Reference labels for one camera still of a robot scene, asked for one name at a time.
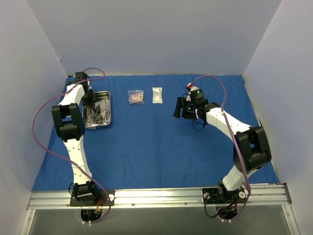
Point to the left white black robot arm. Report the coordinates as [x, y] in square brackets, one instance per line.
[70, 127]

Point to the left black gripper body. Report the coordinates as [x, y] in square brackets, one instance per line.
[89, 99]

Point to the front aluminium rail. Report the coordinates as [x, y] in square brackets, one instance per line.
[261, 194]

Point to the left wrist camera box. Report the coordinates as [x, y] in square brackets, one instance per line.
[81, 75]

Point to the white paper packet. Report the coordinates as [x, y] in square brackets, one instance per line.
[157, 95]

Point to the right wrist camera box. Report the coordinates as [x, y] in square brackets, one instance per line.
[197, 98]

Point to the steel instrument tray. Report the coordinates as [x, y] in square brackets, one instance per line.
[101, 96]

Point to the purple printed packet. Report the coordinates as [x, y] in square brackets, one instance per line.
[136, 96]

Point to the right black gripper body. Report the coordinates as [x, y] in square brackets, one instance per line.
[182, 108]

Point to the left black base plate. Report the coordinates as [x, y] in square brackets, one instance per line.
[90, 200]

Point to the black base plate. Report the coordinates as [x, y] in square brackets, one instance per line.
[90, 200]
[217, 195]

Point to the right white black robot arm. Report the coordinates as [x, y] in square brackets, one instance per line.
[251, 149]

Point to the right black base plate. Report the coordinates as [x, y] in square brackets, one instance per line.
[217, 195]

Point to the instruments pile in tray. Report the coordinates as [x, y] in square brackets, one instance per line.
[97, 115]

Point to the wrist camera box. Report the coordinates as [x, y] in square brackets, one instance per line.
[81, 75]
[197, 98]

